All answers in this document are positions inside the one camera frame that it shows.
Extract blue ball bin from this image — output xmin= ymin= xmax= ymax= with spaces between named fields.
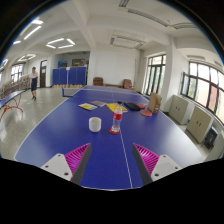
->
xmin=61 ymin=87 xmax=83 ymax=98

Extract long ceiling air conditioner unit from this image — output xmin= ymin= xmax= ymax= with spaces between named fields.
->
xmin=118 ymin=0 xmax=198 ymax=30

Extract black waste bin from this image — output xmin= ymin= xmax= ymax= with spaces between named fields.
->
xmin=203 ymin=125 xmax=219 ymax=150

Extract grey booklet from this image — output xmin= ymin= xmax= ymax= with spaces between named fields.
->
xmin=90 ymin=100 xmax=108 ymax=108

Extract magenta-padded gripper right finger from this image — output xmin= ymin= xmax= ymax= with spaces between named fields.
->
xmin=131 ymin=143 xmax=183 ymax=186

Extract person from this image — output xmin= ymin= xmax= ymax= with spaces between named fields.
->
xmin=28 ymin=66 xmax=40 ymax=101

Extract brown cardboard box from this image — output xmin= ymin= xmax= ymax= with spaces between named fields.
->
xmin=147 ymin=92 xmax=162 ymax=115

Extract black-framed glass door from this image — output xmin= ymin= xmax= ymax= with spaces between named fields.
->
xmin=143 ymin=54 xmax=167 ymax=97

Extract yellow book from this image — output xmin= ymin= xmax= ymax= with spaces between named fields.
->
xmin=106 ymin=102 xmax=128 ymax=113

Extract white cup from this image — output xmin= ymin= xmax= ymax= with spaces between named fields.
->
xmin=88 ymin=116 xmax=102 ymax=133

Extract blue red-legged tennis table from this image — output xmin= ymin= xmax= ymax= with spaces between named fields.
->
xmin=0 ymin=89 xmax=27 ymax=123

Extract black-framed window row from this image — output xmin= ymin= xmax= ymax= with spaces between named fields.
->
xmin=180 ymin=60 xmax=224 ymax=124

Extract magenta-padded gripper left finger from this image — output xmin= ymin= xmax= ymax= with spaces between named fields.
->
xmin=40 ymin=142 xmax=93 ymax=186

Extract clear bottle with red label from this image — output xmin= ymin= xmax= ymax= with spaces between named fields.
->
xmin=110 ymin=105 xmax=124 ymax=134

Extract blue partition panels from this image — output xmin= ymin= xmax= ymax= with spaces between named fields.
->
xmin=51 ymin=66 xmax=88 ymax=86

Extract ceiling light group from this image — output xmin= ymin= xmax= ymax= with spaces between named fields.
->
xmin=0 ymin=18 xmax=76 ymax=68

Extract cream two-door cabinet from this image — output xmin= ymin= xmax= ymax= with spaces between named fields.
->
xmin=168 ymin=94 xmax=194 ymax=125
xmin=185 ymin=105 xmax=214 ymax=144

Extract low shelf unit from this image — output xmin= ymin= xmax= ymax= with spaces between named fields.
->
xmin=0 ymin=74 xmax=31 ymax=100

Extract black table tennis paddle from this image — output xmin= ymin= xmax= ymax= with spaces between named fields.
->
xmin=123 ymin=101 xmax=142 ymax=112

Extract dark brown door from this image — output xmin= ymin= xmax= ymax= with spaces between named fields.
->
xmin=39 ymin=59 xmax=48 ymax=89

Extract yellow and blue booklet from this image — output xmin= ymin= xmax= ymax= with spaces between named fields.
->
xmin=78 ymin=102 xmax=98 ymax=112

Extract brown armchair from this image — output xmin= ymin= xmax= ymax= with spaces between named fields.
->
xmin=92 ymin=76 xmax=104 ymax=87
xmin=121 ymin=78 xmax=134 ymax=90

